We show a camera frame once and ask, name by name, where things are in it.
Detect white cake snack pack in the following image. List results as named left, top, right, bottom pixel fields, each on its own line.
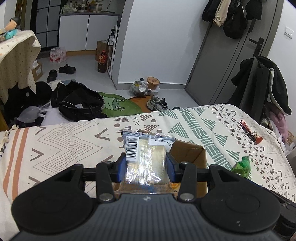
left=121, top=131, right=176, bottom=185

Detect black jacket on chair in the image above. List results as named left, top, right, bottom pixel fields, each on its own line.
left=228, top=56, right=292, bottom=122

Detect white kitchen cabinet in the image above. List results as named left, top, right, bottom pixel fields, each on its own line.
left=58, top=13, right=119, bottom=52

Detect brown cardboard box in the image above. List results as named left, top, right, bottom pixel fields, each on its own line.
left=113, top=140, right=207, bottom=197

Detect dotted cloth covered table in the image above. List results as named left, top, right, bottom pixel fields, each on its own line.
left=0, top=30, right=41, bottom=103

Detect black shoe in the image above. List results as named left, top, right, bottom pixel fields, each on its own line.
left=59, top=64, right=76, bottom=75
left=47, top=69, right=58, bottom=83

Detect pink clothing pile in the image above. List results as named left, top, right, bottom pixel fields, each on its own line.
left=264, top=101, right=288, bottom=143

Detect cartoon doll figure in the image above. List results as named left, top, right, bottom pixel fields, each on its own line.
left=0, top=16, right=21, bottom=42

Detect green crocodile rug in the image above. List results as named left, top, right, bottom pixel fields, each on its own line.
left=99, top=92, right=151, bottom=118

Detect black clothes on floor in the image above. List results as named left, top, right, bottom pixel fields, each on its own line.
left=3, top=80, right=107, bottom=128

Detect hanging dark clothes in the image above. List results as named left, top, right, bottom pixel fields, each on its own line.
left=202, top=0, right=263, bottom=39

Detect plastic bag on floor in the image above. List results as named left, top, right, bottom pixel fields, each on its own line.
left=130, top=78, right=150, bottom=97

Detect brown lidded pot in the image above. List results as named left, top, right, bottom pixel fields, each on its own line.
left=147, top=76, right=160, bottom=90

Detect water bottle pack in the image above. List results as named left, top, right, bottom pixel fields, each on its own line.
left=49, top=47, right=67, bottom=63

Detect black spray bottle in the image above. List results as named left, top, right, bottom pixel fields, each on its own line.
left=107, top=29, right=116, bottom=46

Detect grey sneaker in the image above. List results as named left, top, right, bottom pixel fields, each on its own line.
left=147, top=96, right=170, bottom=112

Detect grey door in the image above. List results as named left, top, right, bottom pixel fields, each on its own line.
left=185, top=1, right=284, bottom=105

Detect green candy wrapper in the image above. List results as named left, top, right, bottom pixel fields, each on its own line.
left=231, top=156, right=251, bottom=179

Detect patterned bed blanket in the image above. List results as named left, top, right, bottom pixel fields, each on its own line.
left=1, top=104, right=295, bottom=240

